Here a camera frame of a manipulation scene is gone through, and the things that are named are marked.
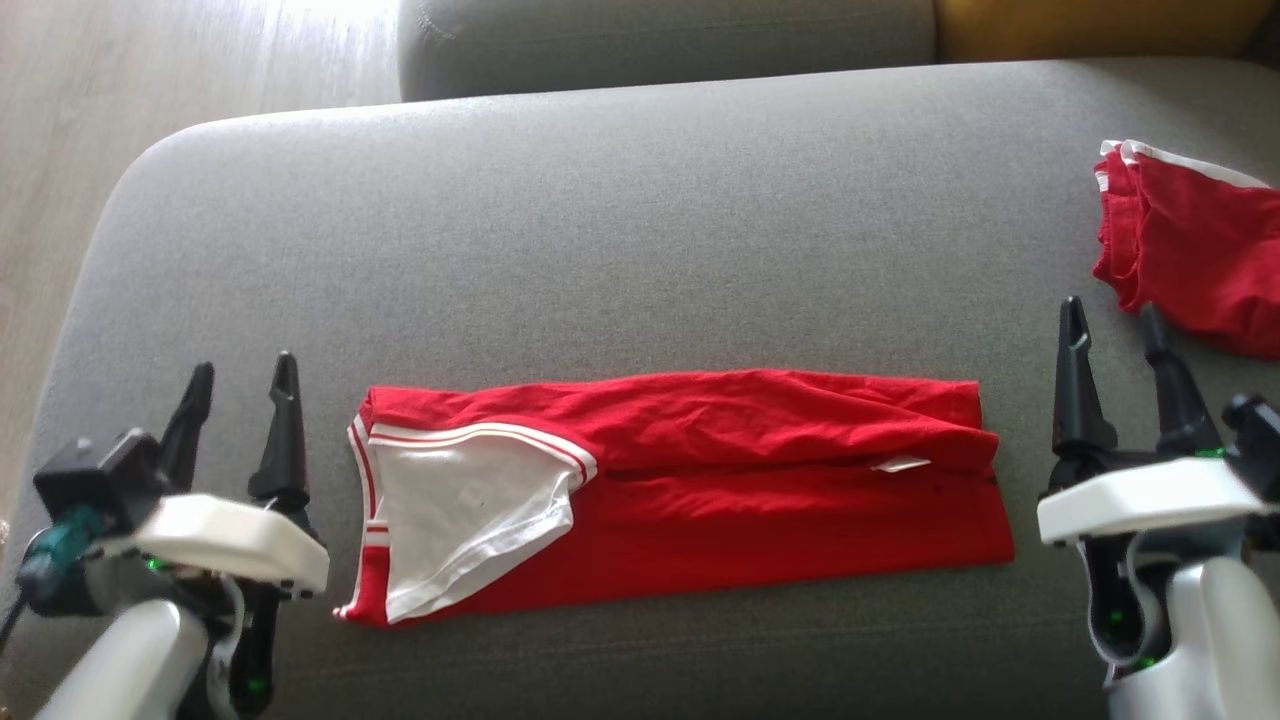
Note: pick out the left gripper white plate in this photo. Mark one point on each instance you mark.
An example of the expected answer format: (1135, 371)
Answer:
(230, 540)

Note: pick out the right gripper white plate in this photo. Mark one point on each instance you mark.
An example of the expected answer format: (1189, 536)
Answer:
(1140, 495)

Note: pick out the red shorts with white stripes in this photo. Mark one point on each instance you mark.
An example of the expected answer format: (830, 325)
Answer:
(1200, 260)

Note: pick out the red t-shirt with white sleeves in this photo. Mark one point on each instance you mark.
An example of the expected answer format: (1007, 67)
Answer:
(750, 500)

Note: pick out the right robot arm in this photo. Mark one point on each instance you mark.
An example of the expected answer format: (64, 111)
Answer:
(1210, 640)

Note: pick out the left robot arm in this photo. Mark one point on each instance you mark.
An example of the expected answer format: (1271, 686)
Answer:
(130, 660)

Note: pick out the yellow sofa cushion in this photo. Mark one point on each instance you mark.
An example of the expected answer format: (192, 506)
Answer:
(1100, 28)

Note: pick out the grey sofa seat cushion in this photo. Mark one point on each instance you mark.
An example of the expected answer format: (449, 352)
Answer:
(650, 250)

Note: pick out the grey sofa backrest cushion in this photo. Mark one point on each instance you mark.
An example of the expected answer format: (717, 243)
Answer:
(660, 45)

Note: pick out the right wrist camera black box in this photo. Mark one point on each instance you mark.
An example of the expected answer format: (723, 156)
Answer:
(1258, 445)

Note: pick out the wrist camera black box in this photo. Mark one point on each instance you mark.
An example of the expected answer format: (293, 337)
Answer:
(100, 480)
(1258, 445)

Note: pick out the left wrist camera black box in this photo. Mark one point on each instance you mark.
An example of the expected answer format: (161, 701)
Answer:
(100, 480)

